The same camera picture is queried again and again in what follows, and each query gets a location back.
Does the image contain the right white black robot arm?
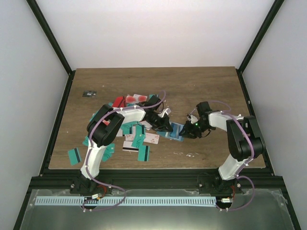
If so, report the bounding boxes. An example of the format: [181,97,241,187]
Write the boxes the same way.
[179,102,266,193]

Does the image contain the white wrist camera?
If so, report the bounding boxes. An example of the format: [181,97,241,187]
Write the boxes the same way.
[187,114,198,124]
[158,108,171,118]

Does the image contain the purple cable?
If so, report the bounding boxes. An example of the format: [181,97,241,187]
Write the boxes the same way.
[83,90,167,213]
[188,100,256,212]

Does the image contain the small black card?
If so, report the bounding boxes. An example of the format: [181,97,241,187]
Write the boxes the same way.
[82,91,97,97]

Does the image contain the red card black stripe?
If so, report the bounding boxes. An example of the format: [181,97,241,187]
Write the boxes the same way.
[112,96,127,108]

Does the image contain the blue card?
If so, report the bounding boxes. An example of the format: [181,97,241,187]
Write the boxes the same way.
[169,122,183,141]

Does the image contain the teal VIP card front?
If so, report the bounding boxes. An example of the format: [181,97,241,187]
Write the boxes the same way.
[102,143,115,162]

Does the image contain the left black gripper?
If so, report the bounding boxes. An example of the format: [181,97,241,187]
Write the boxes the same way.
[148,112,173,133]

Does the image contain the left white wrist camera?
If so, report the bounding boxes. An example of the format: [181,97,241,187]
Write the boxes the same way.
[158,108,171,118]

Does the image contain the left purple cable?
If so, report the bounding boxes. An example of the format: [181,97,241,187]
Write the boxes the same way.
[83,90,167,213]

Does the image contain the teal vertical card centre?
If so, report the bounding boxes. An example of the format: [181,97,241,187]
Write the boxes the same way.
[131,125,146,148]

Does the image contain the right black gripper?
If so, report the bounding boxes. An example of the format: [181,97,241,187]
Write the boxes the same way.
[179,120,211,139]

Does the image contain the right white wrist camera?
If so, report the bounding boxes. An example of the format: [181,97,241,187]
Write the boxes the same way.
[187,114,198,124]

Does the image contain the teal striped card front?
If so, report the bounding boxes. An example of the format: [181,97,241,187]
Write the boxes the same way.
[138,145,150,161]

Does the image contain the black aluminium frame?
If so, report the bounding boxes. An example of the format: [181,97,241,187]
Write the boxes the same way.
[14,0,301,230]

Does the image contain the teal card far left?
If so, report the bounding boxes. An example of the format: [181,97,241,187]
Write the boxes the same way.
[83,136,89,147]

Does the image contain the white card red pattern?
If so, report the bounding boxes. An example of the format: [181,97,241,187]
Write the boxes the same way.
[144,133,160,144]

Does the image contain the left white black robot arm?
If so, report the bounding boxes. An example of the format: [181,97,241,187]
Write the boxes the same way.
[79,95,173,194]

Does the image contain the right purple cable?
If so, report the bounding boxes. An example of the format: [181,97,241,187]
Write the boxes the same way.
[188,100,256,212]

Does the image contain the white card red circles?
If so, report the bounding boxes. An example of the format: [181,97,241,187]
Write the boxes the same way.
[126,94,147,104]

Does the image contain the light blue slotted rail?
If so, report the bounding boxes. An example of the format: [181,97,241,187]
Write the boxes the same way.
[35,196,216,207]

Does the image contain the blue leather card holder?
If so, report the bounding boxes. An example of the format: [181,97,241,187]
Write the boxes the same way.
[157,122,184,142]

